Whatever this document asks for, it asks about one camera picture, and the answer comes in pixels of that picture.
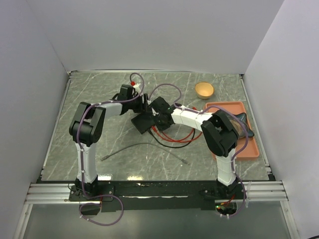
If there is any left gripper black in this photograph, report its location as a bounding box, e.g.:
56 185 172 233
128 94 155 114

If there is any black network switch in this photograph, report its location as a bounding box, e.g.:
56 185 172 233
131 113 155 134

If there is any black ethernet cable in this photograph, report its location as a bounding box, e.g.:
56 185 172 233
147 129 197 148

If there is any grey ethernet cable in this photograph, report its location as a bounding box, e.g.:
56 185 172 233
101 143 190 165

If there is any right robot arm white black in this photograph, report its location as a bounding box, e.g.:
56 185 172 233
150 97 239 199

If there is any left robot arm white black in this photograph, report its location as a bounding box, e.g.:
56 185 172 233
69 83 148 200

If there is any yellow ceramic bowl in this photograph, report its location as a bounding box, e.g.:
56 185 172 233
195 82 215 100

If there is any blue star-shaped dish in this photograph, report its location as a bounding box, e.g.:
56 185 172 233
230 113 255 138

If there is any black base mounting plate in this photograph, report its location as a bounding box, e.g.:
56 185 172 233
69 180 245 212

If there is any salmon pink tray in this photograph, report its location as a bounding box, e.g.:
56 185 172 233
203 101 260 161

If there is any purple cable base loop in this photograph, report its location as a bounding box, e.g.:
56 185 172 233
79 194 125 227

